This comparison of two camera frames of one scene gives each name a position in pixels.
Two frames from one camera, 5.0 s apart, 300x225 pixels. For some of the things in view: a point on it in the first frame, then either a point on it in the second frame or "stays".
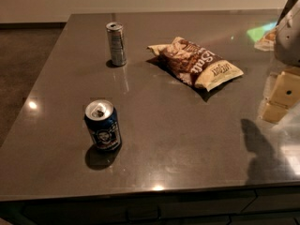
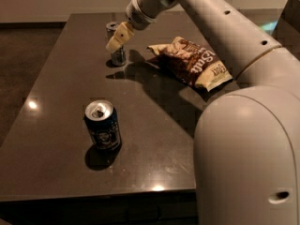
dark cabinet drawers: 277,204 stays
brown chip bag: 195,65 stays
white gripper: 289,37 -> 136,17
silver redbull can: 116,41 stays
